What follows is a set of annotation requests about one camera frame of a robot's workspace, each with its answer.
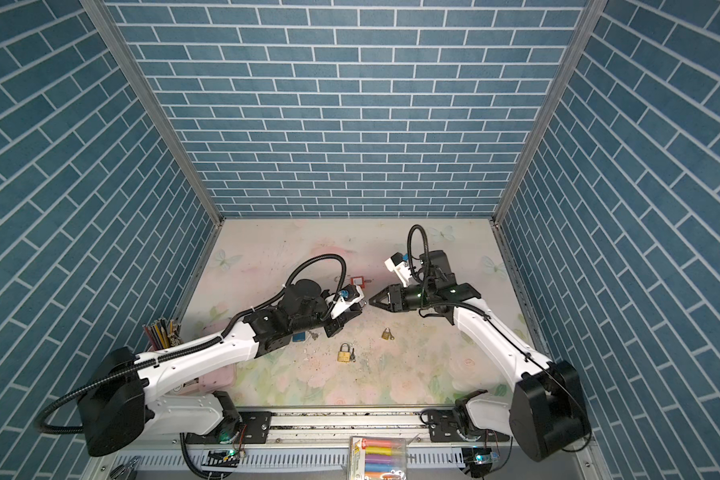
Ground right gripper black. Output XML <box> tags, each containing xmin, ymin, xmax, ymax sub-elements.
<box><xmin>370</xmin><ymin>283</ymin><xmax>437</xmax><ymax>312</ymax></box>

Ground large brass padlock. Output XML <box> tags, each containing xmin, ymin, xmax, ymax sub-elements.
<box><xmin>337</xmin><ymin>343</ymin><xmax>355</xmax><ymax>363</ymax></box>

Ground small brass padlock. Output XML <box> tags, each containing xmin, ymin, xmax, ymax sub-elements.
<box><xmin>381</xmin><ymin>328</ymin><xmax>395</xmax><ymax>341</ymax></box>

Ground red padlock with key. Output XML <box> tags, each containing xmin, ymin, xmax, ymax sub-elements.
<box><xmin>350</xmin><ymin>275</ymin><xmax>373</xmax><ymax>291</ymax></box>

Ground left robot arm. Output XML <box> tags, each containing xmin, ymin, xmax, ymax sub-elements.
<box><xmin>33</xmin><ymin>254</ymin><xmax>364</xmax><ymax>457</ymax></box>

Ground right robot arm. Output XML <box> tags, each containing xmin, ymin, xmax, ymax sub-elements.
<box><xmin>369</xmin><ymin>241</ymin><xmax>593</xmax><ymax>462</ymax></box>

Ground pink pencil case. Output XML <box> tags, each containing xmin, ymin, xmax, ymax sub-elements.
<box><xmin>181</xmin><ymin>319</ymin><xmax>237</xmax><ymax>394</ymax></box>

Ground highlighter marker pack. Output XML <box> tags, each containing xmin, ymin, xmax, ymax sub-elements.
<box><xmin>347</xmin><ymin>436</ymin><xmax>408</xmax><ymax>480</ymax></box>

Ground pink pencil cup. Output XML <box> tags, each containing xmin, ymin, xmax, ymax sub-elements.
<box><xmin>143</xmin><ymin>318</ymin><xmax>182</xmax><ymax>351</ymax></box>

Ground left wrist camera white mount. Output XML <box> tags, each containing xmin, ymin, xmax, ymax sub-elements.
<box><xmin>330</xmin><ymin>284</ymin><xmax>364</xmax><ymax>319</ymax></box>

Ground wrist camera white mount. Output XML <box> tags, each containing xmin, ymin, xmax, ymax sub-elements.
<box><xmin>330</xmin><ymin>284</ymin><xmax>364</xmax><ymax>319</ymax></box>
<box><xmin>384</xmin><ymin>252</ymin><xmax>415</xmax><ymax>287</ymax></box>

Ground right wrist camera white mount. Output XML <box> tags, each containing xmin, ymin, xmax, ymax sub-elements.
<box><xmin>384</xmin><ymin>252</ymin><xmax>415</xmax><ymax>287</ymax></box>

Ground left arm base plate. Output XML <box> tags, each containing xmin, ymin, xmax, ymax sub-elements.
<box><xmin>185</xmin><ymin>411</ymin><xmax>273</xmax><ymax>446</ymax></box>

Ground aluminium rail frame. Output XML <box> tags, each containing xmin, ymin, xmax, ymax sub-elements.
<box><xmin>80</xmin><ymin>404</ymin><xmax>613</xmax><ymax>480</ymax></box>

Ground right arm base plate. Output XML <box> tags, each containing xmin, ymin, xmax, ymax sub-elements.
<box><xmin>419</xmin><ymin>408</ymin><xmax>510</xmax><ymax>443</ymax></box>

